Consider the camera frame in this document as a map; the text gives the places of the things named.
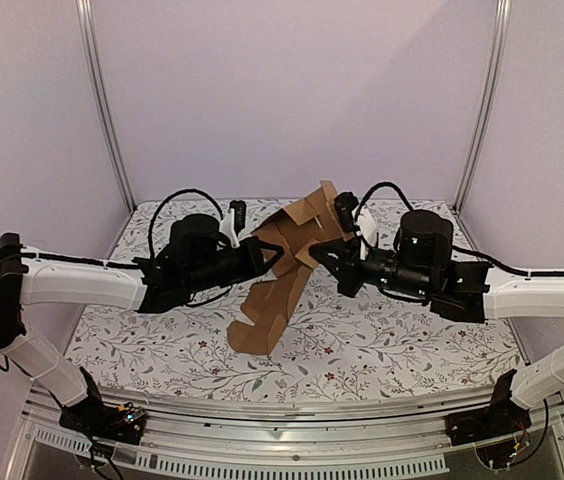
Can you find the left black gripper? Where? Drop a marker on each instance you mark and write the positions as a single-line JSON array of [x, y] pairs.
[[253, 247]]

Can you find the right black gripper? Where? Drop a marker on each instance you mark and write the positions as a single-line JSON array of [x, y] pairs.
[[349, 266]]

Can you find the brown cardboard box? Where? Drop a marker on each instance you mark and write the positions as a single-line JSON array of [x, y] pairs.
[[270, 304]]

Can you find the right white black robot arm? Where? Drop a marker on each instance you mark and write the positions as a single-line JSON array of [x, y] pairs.
[[420, 268]]

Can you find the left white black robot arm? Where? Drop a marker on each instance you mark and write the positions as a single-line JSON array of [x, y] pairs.
[[202, 253]]

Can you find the floral patterned table mat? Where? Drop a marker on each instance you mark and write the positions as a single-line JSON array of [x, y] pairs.
[[334, 348]]

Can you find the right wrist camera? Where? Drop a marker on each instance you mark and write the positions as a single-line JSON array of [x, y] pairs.
[[356, 219]]

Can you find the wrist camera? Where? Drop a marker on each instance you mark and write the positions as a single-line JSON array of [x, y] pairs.
[[356, 219], [234, 222]]

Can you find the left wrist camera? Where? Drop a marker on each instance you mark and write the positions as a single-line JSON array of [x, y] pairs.
[[234, 222]]

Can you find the front aluminium rail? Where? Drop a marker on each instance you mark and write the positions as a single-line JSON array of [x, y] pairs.
[[187, 438]]

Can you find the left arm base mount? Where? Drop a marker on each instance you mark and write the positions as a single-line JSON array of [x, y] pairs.
[[94, 419]]

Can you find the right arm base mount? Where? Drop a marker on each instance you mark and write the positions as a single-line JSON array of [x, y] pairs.
[[500, 417]]

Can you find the right aluminium frame post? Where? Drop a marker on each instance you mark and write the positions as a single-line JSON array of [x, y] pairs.
[[489, 90]]

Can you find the aluminium frame post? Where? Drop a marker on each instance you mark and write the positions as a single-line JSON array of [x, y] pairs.
[[489, 90], [94, 68]]

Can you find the left aluminium frame post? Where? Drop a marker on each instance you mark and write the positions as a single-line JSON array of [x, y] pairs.
[[94, 68]]

